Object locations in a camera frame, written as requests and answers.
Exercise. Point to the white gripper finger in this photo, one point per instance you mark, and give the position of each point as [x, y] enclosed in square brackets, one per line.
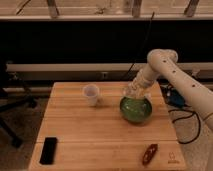
[129, 92]
[140, 94]

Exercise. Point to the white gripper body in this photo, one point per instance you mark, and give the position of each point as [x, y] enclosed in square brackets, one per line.
[146, 76]

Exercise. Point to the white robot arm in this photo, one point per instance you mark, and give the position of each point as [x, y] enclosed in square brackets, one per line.
[163, 62]

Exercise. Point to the green ceramic bowl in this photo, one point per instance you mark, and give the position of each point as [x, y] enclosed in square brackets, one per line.
[135, 110]

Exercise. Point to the blue object on floor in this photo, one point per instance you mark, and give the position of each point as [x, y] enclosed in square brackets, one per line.
[174, 98]

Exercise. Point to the white plastic cup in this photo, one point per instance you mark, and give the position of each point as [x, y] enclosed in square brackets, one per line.
[91, 92]

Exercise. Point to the dark red oblong object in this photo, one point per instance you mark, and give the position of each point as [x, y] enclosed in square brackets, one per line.
[149, 154]

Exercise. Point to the thin black rod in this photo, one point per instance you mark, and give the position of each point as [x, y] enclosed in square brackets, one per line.
[142, 46]

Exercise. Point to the black rectangular remote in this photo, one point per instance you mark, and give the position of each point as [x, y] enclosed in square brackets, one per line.
[48, 151]

